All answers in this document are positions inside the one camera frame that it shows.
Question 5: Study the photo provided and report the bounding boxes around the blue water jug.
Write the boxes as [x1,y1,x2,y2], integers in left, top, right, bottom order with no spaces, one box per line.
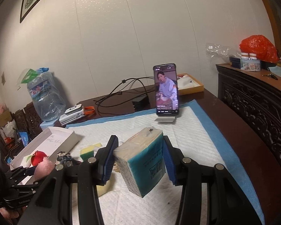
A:
[27,72,66,121]

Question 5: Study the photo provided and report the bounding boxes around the black power adapter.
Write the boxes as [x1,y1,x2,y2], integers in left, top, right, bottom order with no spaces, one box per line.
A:
[131,95,150,111]

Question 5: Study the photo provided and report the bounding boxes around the black cables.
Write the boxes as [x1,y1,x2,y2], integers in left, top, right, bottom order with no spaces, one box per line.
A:
[93,76,155,116]

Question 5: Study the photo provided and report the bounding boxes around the pale yellow sponge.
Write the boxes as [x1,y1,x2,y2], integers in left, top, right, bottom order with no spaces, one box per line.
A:
[96,172,116,197]

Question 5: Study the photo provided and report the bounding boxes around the orange strap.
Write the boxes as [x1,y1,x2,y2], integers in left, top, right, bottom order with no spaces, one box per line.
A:
[84,106,96,117]

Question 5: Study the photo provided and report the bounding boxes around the white device stack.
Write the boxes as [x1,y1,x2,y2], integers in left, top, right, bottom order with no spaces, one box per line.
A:
[59,104,85,126]

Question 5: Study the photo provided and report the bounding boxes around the medicine box with bottles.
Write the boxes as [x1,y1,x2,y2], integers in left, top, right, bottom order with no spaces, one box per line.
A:
[229,52,261,72]

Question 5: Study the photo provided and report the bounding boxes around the white quilted pad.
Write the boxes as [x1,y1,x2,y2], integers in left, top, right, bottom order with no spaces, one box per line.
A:
[71,107,223,224]

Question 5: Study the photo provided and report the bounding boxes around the white water dispenser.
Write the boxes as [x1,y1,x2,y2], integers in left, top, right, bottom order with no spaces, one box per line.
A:
[40,119,61,131]

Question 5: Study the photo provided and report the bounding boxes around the pink pompom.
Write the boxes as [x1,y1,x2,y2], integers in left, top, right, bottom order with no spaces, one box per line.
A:
[34,157,55,180]

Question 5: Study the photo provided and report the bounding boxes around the smartphone on stand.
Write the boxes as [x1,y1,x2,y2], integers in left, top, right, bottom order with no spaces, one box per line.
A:
[153,62,180,123]

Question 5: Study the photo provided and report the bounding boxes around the blue underpad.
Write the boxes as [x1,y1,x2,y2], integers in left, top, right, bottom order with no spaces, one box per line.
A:
[69,100,265,224]

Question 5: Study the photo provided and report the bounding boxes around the red plush apple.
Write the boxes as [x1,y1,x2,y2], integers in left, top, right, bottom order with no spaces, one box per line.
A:
[21,151,48,167]

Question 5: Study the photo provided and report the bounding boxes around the carved wooden chair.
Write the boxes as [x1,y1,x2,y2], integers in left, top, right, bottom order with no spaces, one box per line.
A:
[12,102,43,140]

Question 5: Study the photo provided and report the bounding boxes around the dark carved wooden cabinet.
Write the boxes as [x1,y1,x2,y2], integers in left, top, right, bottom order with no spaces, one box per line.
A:
[216,64,281,166]

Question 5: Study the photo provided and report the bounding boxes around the person's left hand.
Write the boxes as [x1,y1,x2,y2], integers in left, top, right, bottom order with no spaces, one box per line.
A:
[0,208,20,224]

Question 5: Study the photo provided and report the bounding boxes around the yellow cardboard box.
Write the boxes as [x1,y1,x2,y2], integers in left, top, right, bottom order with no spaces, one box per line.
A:
[177,73,204,95]

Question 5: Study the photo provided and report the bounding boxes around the orange plastic bag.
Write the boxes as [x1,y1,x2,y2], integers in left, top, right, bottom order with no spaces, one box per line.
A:
[239,34,279,63]

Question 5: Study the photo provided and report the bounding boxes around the pink tissue pack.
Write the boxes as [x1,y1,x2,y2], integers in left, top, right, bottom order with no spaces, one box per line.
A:
[113,127,165,198]

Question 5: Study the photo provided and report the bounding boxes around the white shallow tray box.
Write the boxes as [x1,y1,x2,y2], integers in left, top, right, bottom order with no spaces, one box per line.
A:
[10,127,81,185]

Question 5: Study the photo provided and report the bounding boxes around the yellow green scrub sponge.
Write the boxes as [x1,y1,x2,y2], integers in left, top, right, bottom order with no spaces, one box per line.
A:
[80,143,102,161]

